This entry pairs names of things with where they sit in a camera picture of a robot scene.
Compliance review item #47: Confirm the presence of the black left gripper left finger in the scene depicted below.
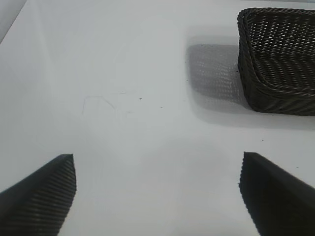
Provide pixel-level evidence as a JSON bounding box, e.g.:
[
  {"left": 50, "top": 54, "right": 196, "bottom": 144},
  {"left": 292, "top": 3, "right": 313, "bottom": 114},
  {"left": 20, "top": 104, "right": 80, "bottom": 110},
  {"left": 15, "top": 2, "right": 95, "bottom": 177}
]
[{"left": 0, "top": 153, "right": 77, "bottom": 236}]

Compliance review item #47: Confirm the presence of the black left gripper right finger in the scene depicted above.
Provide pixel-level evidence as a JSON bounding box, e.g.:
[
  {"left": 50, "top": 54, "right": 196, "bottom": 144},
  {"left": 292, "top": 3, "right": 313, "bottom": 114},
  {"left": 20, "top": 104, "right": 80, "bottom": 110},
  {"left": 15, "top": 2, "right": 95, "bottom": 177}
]
[{"left": 238, "top": 151, "right": 315, "bottom": 236}]

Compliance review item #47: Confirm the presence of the dark brown wicker basket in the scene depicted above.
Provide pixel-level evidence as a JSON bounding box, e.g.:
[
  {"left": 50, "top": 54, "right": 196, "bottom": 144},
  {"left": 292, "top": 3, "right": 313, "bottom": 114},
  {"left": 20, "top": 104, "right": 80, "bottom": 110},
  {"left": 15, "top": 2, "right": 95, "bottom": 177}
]
[{"left": 237, "top": 7, "right": 315, "bottom": 117}]

